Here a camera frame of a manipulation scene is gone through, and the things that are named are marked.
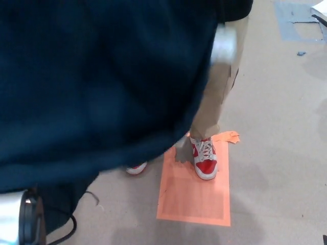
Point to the dark teal coat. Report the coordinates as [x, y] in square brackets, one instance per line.
[89, 89]

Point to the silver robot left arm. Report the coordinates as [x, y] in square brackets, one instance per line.
[10, 219]

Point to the person's red white right sneaker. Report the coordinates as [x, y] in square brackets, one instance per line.
[138, 168]

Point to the person's red white sneaker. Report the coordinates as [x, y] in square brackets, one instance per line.
[138, 168]
[205, 166]

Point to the person's khaki trousers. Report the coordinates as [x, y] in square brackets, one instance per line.
[219, 102]

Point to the person's red white left sneaker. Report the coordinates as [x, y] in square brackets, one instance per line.
[205, 166]

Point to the person's black top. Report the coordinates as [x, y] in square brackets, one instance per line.
[237, 10]

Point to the small blue tape scrap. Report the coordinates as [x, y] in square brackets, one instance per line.
[301, 53]

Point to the blue floor tape marking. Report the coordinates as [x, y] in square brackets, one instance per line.
[293, 25]

